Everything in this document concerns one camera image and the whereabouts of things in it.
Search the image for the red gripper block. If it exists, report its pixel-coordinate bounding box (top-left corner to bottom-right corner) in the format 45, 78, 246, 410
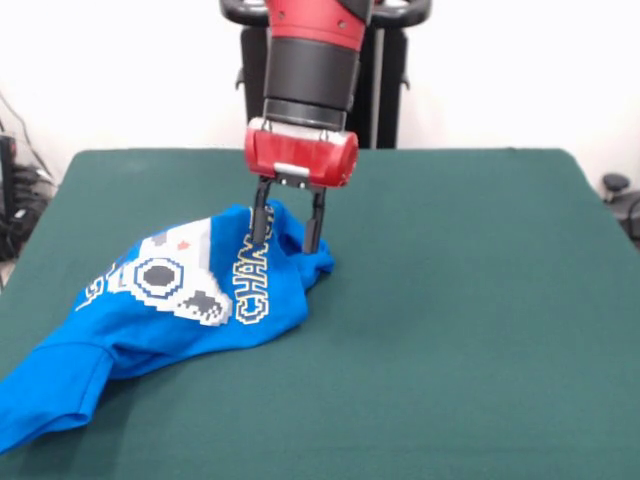
243, 118, 360, 255

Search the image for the blue printed t-shirt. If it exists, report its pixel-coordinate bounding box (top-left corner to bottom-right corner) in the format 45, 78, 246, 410
0, 199, 337, 457

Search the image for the dark green table cloth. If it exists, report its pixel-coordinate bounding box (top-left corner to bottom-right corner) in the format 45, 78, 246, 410
0, 147, 640, 480

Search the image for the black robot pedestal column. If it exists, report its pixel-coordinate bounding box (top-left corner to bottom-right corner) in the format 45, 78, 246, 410
218, 0, 431, 151

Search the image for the black cables and equipment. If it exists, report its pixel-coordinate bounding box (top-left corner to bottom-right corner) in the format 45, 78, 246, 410
0, 89, 57, 291

